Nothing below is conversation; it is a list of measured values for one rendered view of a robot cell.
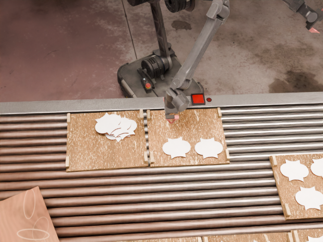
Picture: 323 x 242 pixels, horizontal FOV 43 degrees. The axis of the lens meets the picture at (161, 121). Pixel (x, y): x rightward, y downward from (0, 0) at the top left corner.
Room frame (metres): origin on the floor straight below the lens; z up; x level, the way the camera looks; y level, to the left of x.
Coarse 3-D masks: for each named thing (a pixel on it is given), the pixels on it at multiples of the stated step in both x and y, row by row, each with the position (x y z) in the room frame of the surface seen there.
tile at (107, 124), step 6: (108, 114) 1.28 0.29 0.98; (114, 114) 1.28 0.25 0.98; (96, 120) 1.23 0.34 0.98; (102, 120) 1.24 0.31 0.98; (108, 120) 1.24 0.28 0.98; (114, 120) 1.24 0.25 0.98; (120, 120) 1.25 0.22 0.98; (96, 126) 1.19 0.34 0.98; (102, 126) 1.20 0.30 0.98; (108, 126) 1.20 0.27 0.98; (114, 126) 1.20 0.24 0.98; (102, 132) 1.16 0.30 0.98; (108, 132) 1.16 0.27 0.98
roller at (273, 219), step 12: (264, 216) 0.80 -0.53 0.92; (276, 216) 0.81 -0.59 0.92; (60, 228) 0.66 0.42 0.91; (72, 228) 0.66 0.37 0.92; (84, 228) 0.67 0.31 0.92; (96, 228) 0.67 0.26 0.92; (108, 228) 0.67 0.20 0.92; (120, 228) 0.68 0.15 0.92; (132, 228) 0.69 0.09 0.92; (144, 228) 0.69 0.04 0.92; (156, 228) 0.70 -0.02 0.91; (168, 228) 0.70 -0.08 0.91; (180, 228) 0.71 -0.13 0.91; (192, 228) 0.72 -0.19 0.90; (204, 228) 0.72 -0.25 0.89
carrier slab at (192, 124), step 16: (160, 112) 1.35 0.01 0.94; (192, 112) 1.37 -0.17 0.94; (208, 112) 1.38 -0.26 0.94; (160, 128) 1.24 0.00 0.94; (176, 128) 1.25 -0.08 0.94; (192, 128) 1.26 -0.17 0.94; (208, 128) 1.27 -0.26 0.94; (160, 144) 1.14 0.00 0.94; (192, 144) 1.16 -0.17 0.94; (224, 144) 1.18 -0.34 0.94; (160, 160) 1.05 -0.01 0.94; (176, 160) 1.05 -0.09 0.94; (192, 160) 1.06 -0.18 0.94; (208, 160) 1.07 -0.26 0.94; (224, 160) 1.08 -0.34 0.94
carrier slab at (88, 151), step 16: (112, 112) 1.32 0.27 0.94; (128, 112) 1.33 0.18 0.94; (80, 128) 1.20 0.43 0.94; (144, 128) 1.24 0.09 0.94; (80, 144) 1.10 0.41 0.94; (96, 144) 1.11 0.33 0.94; (112, 144) 1.12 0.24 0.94; (128, 144) 1.13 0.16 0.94; (144, 144) 1.14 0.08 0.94; (80, 160) 1.01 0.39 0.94; (96, 160) 1.01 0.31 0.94; (112, 160) 1.02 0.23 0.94; (128, 160) 1.03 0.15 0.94
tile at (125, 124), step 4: (120, 116) 1.28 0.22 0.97; (124, 120) 1.26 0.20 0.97; (128, 120) 1.26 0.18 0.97; (120, 124) 1.23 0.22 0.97; (124, 124) 1.23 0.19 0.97; (128, 124) 1.23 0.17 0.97; (124, 128) 1.20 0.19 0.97; (128, 128) 1.21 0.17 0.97; (112, 132) 1.17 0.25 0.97; (116, 132) 1.17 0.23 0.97; (120, 132) 1.18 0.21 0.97; (124, 132) 1.18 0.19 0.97; (116, 136) 1.15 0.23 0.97
